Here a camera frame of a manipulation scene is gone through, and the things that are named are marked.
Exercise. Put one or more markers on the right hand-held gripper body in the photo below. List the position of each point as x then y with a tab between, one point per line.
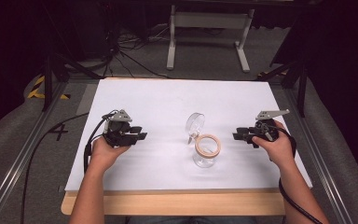
265	126

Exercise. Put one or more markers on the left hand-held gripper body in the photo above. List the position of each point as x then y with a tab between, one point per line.
118	133

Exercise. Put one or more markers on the person's left hand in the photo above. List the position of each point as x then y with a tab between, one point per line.
104	154

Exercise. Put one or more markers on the person's right hand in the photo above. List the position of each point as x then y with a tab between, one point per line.
281	149

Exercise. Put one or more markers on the glass clip-top jar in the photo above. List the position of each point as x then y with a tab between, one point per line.
206	149

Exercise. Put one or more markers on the white table sheet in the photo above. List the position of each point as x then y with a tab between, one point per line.
167	99

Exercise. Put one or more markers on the black stand legs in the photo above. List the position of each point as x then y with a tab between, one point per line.
51	71
298	77

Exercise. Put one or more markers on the wooden table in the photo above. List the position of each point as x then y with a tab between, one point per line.
180	203

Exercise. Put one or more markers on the yellow black floor tape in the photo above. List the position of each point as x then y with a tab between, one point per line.
37	91

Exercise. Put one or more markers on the grey metal floor rail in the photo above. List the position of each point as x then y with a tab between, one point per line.
320	161
18	165

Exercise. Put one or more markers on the white metal table frame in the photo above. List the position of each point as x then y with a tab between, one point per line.
209	20

